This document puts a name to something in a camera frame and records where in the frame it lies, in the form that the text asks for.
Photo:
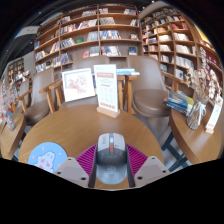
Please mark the small distant bookshelf unit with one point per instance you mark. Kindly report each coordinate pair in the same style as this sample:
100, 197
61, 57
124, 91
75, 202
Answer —
16, 70

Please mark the small white sign wooden base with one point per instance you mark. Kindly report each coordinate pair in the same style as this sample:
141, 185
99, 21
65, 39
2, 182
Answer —
214, 116

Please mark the white hanging ceiling sign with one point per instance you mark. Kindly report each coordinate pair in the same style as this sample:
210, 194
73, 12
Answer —
27, 31

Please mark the round wooden side table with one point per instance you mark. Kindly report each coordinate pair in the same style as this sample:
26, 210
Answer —
196, 143
11, 140

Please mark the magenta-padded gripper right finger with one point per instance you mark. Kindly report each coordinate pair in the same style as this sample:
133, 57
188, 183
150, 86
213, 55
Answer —
136, 160

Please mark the white sign on wooden base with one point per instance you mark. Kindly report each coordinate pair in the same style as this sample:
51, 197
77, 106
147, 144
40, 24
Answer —
106, 86

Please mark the grey computer mouse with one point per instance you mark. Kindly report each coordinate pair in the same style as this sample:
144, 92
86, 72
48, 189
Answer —
111, 160

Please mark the flat stack of pale books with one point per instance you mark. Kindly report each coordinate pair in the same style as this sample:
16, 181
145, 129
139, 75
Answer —
126, 71

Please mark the glass vase with pink flowers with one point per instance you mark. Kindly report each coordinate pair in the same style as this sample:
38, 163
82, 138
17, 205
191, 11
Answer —
8, 103

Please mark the glass vase with dried flowers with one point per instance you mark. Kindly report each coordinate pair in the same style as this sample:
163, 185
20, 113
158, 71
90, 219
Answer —
196, 110

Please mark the stack of blue books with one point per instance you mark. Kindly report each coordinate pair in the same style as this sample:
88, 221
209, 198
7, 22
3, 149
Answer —
178, 101

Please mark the round blue cartoon mouse pad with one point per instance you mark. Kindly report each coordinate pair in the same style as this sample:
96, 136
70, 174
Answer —
46, 156

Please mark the angled wooden bookshelf unit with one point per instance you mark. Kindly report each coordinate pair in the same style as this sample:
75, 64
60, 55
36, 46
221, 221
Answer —
176, 43

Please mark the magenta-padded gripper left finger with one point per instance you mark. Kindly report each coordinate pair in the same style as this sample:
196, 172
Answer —
85, 160

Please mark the white framed floral picture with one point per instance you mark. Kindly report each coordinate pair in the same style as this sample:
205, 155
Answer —
78, 85

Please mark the brown padded wooden armchair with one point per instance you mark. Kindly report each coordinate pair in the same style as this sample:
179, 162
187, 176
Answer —
36, 106
90, 61
150, 96

